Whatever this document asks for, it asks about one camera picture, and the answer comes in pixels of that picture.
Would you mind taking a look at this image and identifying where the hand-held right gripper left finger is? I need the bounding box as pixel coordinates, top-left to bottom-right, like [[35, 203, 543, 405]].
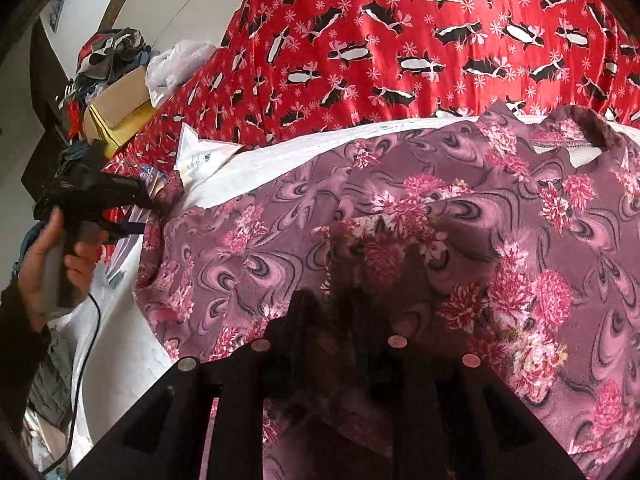
[[67, 290, 332, 480]]

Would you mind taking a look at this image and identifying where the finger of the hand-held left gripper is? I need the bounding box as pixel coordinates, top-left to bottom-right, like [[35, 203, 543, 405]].
[[131, 177, 173, 211], [100, 217, 147, 241]]

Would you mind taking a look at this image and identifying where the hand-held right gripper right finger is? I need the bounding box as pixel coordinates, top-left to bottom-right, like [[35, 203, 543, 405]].
[[344, 299, 587, 480]]

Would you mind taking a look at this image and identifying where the purple floral garment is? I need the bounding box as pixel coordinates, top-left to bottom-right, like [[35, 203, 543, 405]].
[[132, 102, 640, 480]]

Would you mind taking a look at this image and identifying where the person's left forearm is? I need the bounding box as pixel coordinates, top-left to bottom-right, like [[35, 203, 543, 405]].
[[0, 280, 52, 438]]

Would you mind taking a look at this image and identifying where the pile of mixed clothes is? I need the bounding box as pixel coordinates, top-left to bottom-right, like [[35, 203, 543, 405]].
[[57, 27, 153, 113]]

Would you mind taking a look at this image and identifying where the person's left hand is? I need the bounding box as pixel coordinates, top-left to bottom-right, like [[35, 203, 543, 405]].
[[17, 207, 109, 333]]

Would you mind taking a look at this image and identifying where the white paper packet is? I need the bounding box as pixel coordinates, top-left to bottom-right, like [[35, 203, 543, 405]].
[[174, 122, 244, 187]]

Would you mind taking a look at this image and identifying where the brown cardboard box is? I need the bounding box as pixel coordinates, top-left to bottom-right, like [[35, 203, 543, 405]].
[[82, 66, 157, 155]]

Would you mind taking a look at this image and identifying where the dark wooden furniture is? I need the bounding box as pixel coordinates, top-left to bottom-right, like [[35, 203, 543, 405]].
[[20, 22, 81, 196]]

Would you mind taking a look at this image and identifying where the white plastic bag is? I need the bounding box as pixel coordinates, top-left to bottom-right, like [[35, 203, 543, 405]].
[[144, 40, 219, 109]]

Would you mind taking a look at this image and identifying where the grey cloth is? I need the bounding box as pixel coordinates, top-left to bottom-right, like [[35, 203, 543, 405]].
[[24, 327, 77, 433]]

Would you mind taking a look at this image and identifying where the red penguin print blanket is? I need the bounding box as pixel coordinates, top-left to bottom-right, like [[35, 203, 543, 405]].
[[100, 0, 640, 243]]

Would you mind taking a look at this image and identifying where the black cable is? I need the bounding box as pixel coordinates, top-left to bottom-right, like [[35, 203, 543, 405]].
[[41, 290, 103, 476]]

